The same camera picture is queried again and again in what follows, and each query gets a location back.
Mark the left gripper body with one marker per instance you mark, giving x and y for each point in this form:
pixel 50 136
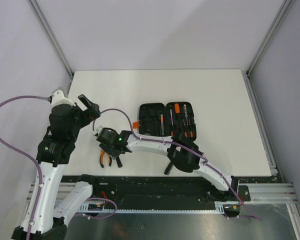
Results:
pixel 82 118

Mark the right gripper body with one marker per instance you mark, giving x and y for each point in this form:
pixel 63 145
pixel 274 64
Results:
pixel 110 150

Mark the orange handled pliers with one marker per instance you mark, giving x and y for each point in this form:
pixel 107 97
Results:
pixel 103 157

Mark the claw hammer black handle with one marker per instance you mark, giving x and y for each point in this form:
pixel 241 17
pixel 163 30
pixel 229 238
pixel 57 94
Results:
pixel 119 162

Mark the black plastic tool case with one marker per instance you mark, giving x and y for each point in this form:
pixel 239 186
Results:
pixel 149 121

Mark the orange handled screwdriver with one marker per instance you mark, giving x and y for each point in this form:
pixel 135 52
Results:
pixel 177 110

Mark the small precision screwdriver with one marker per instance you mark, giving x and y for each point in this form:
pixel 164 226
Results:
pixel 190 128

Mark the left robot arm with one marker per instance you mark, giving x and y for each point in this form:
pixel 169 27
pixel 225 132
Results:
pixel 44 220

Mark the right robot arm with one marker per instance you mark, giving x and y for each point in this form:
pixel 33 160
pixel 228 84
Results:
pixel 183 153

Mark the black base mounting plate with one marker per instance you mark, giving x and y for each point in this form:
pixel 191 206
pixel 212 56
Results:
pixel 131 190

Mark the black bit holder strip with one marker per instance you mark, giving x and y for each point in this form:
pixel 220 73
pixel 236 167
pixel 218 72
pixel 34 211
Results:
pixel 168 169

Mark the utility knife in case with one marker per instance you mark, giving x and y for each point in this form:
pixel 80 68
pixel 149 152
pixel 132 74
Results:
pixel 162 124

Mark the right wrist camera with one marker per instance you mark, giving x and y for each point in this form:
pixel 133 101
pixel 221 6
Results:
pixel 98 131

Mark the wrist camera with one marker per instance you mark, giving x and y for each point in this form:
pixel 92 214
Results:
pixel 58 97
pixel 98 131

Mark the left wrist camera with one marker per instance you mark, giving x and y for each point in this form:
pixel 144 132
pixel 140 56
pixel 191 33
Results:
pixel 58 97

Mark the grey slotted cable duct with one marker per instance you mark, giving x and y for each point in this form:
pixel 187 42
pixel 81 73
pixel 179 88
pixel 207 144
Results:
pixel 101 207

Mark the left aluminium frame post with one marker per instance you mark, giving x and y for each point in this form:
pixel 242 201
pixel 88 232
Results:
pixel 42 20

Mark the aluminium frame post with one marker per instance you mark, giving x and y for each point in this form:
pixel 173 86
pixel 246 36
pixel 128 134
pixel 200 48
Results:
pixel 270 34
pixel 42 20

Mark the right aluminium frame post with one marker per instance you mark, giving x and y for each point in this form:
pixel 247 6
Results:
pixel 270 34

